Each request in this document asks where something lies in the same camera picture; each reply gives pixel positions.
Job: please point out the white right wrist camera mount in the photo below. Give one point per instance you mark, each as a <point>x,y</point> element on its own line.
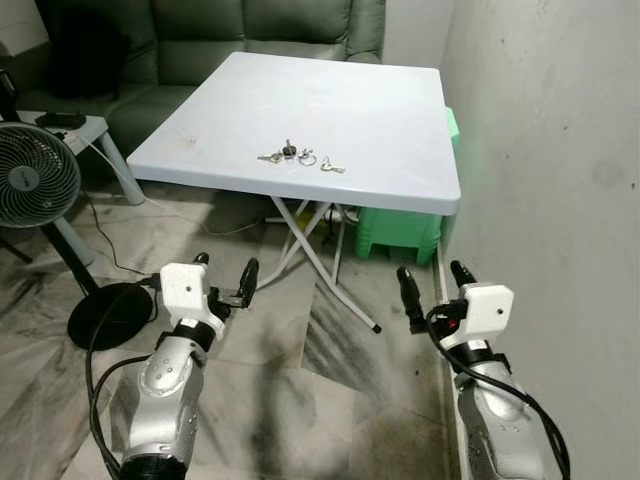
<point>485,308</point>

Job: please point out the green plastic stool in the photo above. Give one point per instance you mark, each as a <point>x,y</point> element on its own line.
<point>400,235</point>

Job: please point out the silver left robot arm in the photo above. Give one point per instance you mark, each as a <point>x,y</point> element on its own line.
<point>165,390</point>

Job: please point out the dark green sofa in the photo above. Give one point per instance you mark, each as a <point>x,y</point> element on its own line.
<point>280,25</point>

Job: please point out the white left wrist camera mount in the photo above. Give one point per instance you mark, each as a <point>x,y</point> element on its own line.
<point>185,288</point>

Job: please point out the black standing fan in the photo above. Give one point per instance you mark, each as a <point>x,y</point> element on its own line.
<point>30,180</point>

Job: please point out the grey side table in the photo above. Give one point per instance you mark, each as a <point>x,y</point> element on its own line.
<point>95,128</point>

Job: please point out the white folding table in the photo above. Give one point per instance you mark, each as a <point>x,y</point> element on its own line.
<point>330,110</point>

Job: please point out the flat black device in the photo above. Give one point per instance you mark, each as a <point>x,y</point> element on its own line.
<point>60,120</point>

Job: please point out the black cushion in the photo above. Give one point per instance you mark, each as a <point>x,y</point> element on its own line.
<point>85,50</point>

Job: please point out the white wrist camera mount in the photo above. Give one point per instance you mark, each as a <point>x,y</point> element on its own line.
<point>185,288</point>
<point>485,308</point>

